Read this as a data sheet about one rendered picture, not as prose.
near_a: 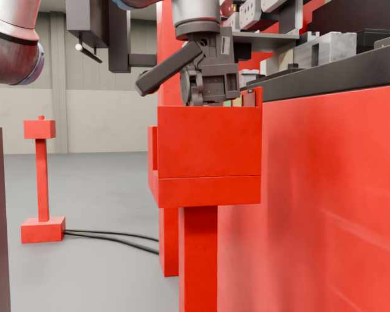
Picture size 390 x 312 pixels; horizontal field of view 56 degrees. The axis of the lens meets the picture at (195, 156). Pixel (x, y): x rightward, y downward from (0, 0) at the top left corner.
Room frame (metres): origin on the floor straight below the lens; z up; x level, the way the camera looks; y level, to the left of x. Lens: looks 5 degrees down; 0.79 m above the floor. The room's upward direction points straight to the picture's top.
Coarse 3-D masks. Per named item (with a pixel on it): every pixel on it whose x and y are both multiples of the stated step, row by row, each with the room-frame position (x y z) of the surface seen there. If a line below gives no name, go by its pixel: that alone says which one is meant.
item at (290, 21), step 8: (296, 0) 0.97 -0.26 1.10; (288, 8) 1.00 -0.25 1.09; (296, 8) 0.97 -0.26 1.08; (280, 16) 1.05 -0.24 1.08; (288, 16) 1.00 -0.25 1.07; (296, 16) 0.97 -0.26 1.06; (280, 24) 1.05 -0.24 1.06; (288, 24) 1.00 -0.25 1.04; (296, 24) 0.97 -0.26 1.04; (280, 32) 1.05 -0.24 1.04; (288, 32) 1.01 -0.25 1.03; (296, 32) 0.98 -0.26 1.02
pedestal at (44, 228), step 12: (24, 120) 2.33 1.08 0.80; (36, 120) 2.34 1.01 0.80; (48, 120) 2.36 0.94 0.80; (24, 132) 2.33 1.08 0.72; (36, 132) 2.34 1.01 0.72; (48, 132) 2.36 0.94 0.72; (36, 144) 2.41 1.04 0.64; (36, 156) 2.41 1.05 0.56; (48, 204) 2.46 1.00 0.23; (48, 216) 2.45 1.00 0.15; (60, 216) 2.55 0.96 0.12; (24, 228) 2.32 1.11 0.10; (36, 228) 2.34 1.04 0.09; (48, 228) 2.35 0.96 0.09; (60, 228) 2.37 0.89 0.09; (24, 240) 2.32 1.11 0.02; (36, 240) 2.34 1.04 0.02; (48, 240) 2.35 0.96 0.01; (60, 240) 2.37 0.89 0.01
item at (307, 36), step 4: (308, 32) 0.89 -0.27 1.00; (316, 32) 0.89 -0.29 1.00; (300, 36) 0.92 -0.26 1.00; (304, 36) 0.91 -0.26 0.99; (308, 36) 0.89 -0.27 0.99; (312, 36) 0.89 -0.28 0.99; (316, 36) 0.89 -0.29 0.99; (296, 40) 0.95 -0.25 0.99; (300, 40) 0.92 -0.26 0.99; (304, 40) 0.91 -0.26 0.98; (308, 40) 0.89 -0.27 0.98; (296, 44) 0.95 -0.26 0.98; (300, 44) 0.92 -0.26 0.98
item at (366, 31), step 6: (360, 30) 1.02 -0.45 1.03; (366, 30) 1.00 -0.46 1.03; (372, 30) 1.01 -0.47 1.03; (378, 30) 1.01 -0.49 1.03; (384, 30) 1.01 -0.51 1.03; (360, 36) 1.00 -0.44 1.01; (366, 36) 0.99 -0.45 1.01; (372, 36) 0.99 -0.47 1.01; (378, 36) 1.00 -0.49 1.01; (384, 36) 1.00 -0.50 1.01; (360, 42) 1.00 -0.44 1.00; (366, 42) 0.99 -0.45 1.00; (372, 42) 0.99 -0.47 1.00; (360, 48) 1.02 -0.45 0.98; (366, 48) 1.02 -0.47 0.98; (372, 48) 1.02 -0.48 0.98
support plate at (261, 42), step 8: (232, 32) 0.89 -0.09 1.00; (240, 32) 0.89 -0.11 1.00; (248, 32) 0.90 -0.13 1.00; (240, 40) 0.94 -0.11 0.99; (248, 40) 0.94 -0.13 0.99; (256, 40) 0.94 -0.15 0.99; (264, 40) 0.94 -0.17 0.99; (272, 40) 0.94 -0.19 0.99; (280, 40) 0.94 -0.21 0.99; (288, 40) 0.94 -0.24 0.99; (256, 48) 1.04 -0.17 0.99; (264, 48) 1.04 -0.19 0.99; (272, 48) 1.04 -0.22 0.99
